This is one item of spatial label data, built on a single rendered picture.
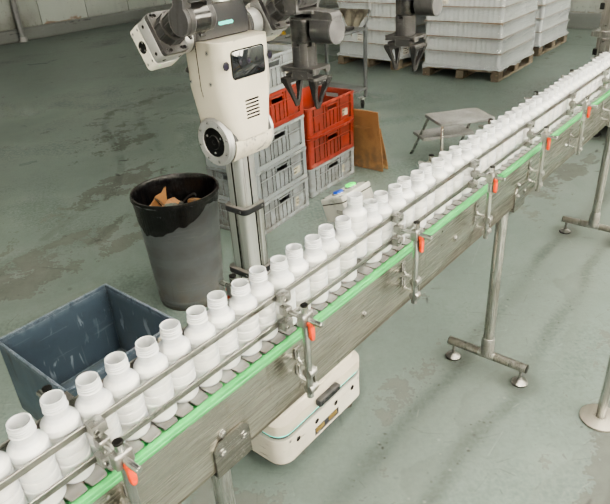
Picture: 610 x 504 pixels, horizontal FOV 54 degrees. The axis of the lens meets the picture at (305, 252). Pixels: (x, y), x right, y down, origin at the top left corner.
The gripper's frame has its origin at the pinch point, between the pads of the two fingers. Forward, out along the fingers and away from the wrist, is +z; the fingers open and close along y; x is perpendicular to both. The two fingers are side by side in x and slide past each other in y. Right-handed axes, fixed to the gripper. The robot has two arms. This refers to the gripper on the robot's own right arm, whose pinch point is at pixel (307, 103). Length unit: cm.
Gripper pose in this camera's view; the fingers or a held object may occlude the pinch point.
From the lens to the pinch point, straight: 148.6
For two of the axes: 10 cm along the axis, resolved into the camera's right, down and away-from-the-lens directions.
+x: 6.2, -4.1, 6.7
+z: 0.7, 8.7, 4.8
